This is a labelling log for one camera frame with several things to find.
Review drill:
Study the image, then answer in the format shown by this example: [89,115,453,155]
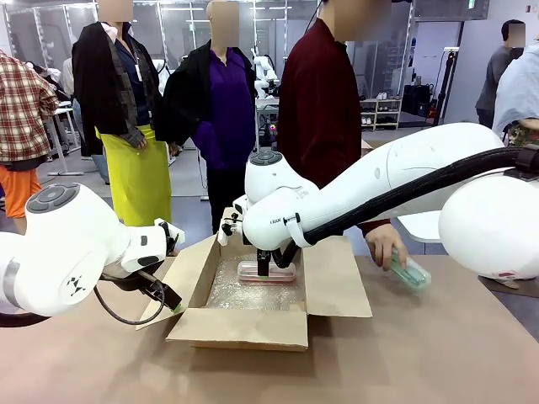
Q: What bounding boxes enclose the black bags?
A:
[402,83,435,117]

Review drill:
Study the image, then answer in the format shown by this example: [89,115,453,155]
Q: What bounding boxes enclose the background person grey top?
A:
[475,19,527,130]

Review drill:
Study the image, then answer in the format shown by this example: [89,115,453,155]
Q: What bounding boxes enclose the clear bubble wrap sheet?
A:
[205,250,307,312]

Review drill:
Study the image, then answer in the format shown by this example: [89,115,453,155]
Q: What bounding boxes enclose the mannequin with plaid shirt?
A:
[0,48,60,235]

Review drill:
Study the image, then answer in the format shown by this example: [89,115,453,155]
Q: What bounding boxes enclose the mannequin with yellow skirt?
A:
[71,0,173,228]

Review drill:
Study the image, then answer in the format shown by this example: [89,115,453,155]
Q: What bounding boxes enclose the green clear glasses case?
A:
[389,247,433,294]

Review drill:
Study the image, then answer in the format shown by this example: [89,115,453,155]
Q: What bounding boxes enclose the person in maroon shirt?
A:
[275,0,392,237]

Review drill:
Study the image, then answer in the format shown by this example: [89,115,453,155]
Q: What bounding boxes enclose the black braided arm cable sleeve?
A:
[271,145,539,270]

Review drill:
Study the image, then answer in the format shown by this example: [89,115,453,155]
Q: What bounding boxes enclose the background person light blue top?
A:
[491,44,539,146]

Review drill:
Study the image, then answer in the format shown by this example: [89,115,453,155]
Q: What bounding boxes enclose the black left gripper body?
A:
[99,268,149,296]

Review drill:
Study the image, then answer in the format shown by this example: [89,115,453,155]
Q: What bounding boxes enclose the black light stand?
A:
[435,48,460,125]

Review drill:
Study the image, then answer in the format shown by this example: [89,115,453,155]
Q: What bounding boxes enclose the person's left hand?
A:
[364,225,409,273]

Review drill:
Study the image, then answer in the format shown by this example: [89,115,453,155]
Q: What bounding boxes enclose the mannequin with purple shirt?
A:
[162,0,258,235]

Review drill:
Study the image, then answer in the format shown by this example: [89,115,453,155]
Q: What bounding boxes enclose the cardboard shipping box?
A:
[136,205,374,353]

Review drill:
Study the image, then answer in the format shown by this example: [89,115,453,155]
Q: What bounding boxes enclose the white shoe rack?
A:
[360,96,403,131]

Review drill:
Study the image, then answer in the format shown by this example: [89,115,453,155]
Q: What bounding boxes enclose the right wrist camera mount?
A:
[216,201,248,247]

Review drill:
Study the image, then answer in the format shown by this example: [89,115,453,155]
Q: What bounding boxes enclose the pink clear glasses case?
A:
[237,260,298,285]

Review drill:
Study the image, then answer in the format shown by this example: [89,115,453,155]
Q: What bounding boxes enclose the person's left forearm maroon sleeve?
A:
[357,218,392,237]

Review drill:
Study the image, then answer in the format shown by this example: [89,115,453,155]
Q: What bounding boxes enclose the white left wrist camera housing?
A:
[121,229,169,273]

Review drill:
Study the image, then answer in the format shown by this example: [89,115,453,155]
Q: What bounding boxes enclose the white standing desk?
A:
[45,107,85,177]

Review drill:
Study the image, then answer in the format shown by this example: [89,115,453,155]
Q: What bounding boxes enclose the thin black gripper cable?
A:
[92,277,168,327]

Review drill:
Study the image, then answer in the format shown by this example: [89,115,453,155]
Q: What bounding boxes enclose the white round table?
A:
[395,210,443,244]

